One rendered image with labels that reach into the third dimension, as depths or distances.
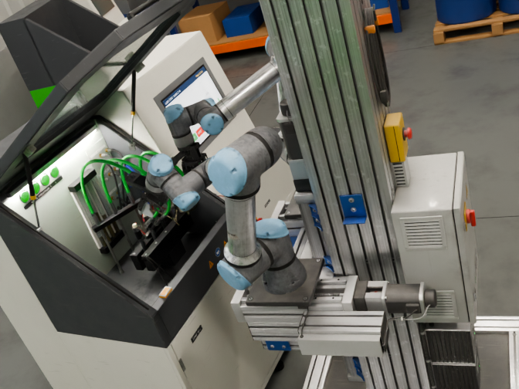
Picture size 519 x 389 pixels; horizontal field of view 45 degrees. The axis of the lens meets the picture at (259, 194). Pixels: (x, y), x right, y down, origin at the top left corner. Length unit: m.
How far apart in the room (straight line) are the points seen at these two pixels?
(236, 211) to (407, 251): 0.61
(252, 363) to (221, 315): 0.38
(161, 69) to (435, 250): 1.56
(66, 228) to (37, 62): 3.76
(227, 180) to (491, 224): 2.56
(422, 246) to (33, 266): 1.46
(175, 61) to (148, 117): 0.38
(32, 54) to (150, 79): 3.53
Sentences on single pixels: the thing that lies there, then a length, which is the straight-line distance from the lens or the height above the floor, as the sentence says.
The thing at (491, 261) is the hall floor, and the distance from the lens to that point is 3.69.
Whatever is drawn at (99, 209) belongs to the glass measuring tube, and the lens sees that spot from 2.86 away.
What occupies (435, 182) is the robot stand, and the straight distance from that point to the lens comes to 2.08.
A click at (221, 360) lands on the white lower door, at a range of 2.79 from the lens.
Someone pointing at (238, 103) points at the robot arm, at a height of 1.54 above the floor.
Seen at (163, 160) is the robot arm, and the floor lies 1.54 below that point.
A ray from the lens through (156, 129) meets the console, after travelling 2.84.
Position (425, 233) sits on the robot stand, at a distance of 2.01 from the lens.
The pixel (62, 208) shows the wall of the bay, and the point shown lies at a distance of 2.74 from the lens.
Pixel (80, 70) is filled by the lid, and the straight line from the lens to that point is 1.87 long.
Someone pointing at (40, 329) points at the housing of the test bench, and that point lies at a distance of 2.92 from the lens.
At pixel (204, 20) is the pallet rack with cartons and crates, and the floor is 0.52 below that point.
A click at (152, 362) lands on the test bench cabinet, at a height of 0.70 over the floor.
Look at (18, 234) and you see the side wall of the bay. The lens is 2.51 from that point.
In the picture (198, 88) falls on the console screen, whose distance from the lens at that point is 3.12.
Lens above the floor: 2.33
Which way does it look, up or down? 29 degrees down
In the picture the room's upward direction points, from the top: 18 degrees counter-clockwise
